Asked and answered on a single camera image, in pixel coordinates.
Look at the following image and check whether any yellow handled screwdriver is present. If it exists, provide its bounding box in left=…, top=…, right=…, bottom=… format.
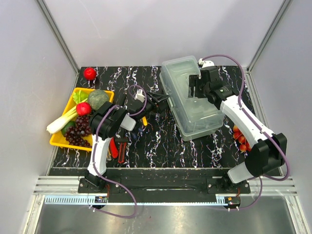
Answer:
left=142, top=117, right=148, bottom=126

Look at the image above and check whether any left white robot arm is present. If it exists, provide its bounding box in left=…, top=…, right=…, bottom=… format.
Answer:
left=84, top=85, right=169, bottom=193

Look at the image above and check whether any purple cable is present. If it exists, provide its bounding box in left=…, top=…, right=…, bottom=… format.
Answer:
left=89, top=84, right=147, bottom=218
left=199, top=54, right=292, bottom=212

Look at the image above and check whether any red tomato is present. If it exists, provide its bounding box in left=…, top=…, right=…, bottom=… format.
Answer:
left=83, top=67, right=97, bottom=80

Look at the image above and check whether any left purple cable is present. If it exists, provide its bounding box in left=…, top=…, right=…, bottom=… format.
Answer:
left=89, top=84, right=147, bottom=218

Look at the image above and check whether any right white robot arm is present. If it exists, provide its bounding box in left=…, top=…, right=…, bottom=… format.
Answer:
left=188, top=57, right=290, bottom=193

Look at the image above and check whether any white green leek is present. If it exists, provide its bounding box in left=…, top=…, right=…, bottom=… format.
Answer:
left=46, top=106, right=78, bottom=134

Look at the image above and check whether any dark red grape bunch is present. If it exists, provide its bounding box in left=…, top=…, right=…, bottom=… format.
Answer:
left=63, top=116, right=91, bottom=148

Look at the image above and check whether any yellow plastic tray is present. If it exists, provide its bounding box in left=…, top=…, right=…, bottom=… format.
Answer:
left=49, top=87, right=115, bottom=152

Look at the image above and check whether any red utility knife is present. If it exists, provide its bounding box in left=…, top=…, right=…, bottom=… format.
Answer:
left=109, top=138, right=118, bottom=158

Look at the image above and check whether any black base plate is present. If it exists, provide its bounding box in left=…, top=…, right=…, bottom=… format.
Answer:
left=78, top=168, right=251, bottom=204

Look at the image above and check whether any red cherry bunch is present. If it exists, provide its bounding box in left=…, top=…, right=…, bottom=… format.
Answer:
left=233, top=125, right=252, bottom=153

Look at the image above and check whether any green lettuce leaf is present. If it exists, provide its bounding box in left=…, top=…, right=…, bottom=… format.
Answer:
left=73, top=90, right=89, bottom=104

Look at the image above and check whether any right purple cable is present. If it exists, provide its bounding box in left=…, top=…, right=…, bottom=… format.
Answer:
left=199, top=54, right=292, bottom=212

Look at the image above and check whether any clear grey plastic toolbox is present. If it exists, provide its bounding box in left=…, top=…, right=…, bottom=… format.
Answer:
left=160, top=56, right=225, bottom=141

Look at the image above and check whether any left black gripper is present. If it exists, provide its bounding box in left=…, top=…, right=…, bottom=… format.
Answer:
left=137, top=92, right=170, bottom=120

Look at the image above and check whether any red radish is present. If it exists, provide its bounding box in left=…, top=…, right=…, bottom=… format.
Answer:
left=76, top=102, right=92, bottom=116

